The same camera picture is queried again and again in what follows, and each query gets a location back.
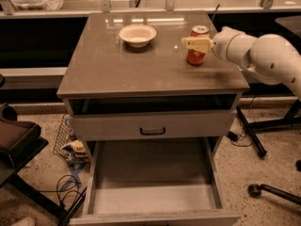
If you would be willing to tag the dark brown chair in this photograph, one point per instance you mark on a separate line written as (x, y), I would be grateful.
(20, 142)

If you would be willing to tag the snack bag on floor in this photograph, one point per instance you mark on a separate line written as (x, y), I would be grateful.
(75, 146)

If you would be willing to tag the black drawer handle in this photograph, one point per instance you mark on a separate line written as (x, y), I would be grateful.
(152, 131)

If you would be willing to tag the wire mesh basket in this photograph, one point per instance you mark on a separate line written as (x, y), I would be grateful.
(65, 134)

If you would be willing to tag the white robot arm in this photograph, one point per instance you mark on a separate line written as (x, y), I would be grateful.
(270, 58)

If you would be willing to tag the grey drawer cabinet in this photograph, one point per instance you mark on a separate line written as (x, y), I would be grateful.
(107, 76)

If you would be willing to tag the white paper bowl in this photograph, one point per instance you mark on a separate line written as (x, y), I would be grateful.
(137, 35)

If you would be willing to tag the black table leg frame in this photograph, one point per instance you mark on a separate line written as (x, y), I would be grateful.
(290, 120)

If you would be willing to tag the open middle drawer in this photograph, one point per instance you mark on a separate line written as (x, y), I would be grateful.
(159, 182)

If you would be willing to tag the black office chair base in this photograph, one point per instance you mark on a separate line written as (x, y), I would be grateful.
(255, 190)

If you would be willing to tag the red coke can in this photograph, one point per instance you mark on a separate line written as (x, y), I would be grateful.
(194, 56)

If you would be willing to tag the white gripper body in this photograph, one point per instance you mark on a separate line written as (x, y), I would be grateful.
(222, 43)

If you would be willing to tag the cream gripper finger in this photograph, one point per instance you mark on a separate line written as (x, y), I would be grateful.
(198, 44)

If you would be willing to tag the closed top drawer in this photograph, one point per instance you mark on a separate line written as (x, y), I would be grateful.
(178, 124)

